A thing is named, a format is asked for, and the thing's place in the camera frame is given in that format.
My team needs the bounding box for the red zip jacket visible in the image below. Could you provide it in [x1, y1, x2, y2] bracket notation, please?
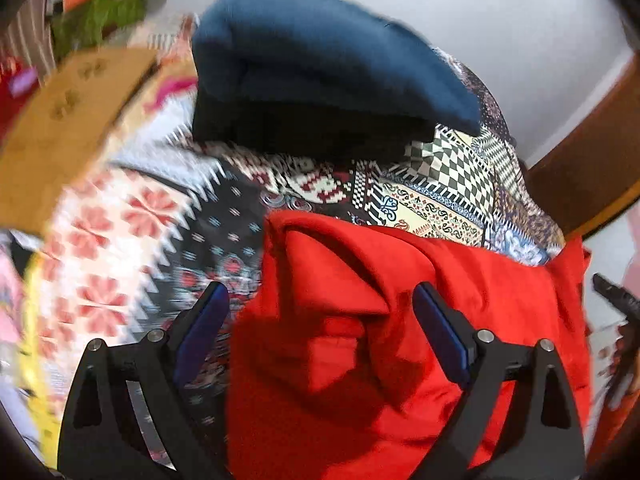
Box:
[225, 210, 593, 480]

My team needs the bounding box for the pile of colourful clothes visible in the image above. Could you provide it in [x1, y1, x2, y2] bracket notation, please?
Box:
[0, 230, 66, 461]

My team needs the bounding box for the green patterned cloth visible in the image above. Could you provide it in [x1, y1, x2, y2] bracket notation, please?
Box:
[50, 0, 151, 58]

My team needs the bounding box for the wooden lap desk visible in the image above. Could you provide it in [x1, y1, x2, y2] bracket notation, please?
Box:
[0, 47, 161, 228]

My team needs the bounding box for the striped brown curtain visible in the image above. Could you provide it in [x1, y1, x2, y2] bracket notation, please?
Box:
[0, 0, 56, 76]

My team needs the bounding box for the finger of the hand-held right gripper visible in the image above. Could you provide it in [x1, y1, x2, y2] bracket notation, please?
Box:
[592, 272, 640, 321]

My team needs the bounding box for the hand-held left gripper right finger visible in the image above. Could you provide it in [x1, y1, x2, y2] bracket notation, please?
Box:
[410, 282, 587, 480]

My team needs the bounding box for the folded blue garment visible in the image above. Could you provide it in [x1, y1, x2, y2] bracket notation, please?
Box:
[191, 0, 483, 158]

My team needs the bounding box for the red plush toy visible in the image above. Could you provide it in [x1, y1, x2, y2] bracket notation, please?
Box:
[0, 57, 41, 136]

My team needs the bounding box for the patchwork patterned blanket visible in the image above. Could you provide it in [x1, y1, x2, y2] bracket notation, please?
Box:
[20, 10, 568, 480]

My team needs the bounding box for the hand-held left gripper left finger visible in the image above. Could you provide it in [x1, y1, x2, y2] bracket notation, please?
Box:
[57, 282, 231, 480]

